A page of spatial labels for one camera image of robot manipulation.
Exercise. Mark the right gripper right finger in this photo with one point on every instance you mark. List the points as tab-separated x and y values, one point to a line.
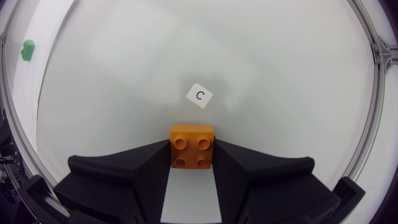
267	186

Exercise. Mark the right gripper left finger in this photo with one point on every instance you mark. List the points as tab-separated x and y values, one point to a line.
130	183

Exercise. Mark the orange toy brick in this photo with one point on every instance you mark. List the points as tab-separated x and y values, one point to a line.
191	146

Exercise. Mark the green toy brick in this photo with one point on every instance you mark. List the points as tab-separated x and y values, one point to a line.
27	49

